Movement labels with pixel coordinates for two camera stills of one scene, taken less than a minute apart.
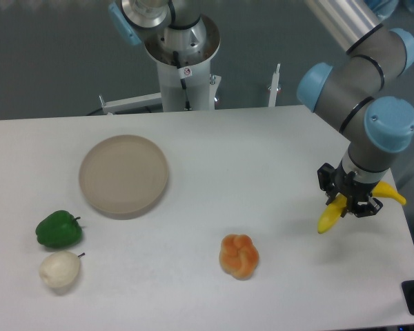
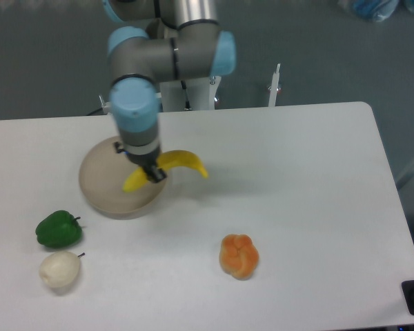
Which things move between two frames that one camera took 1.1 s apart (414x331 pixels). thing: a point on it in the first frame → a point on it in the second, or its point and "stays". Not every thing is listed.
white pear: [60, 269] stays
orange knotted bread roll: [238, 256] stays
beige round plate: [123, 176] stays
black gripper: [333, 181] → [150, 162]
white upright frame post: [274, 89] stays
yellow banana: [336, 207] → [165, 160]
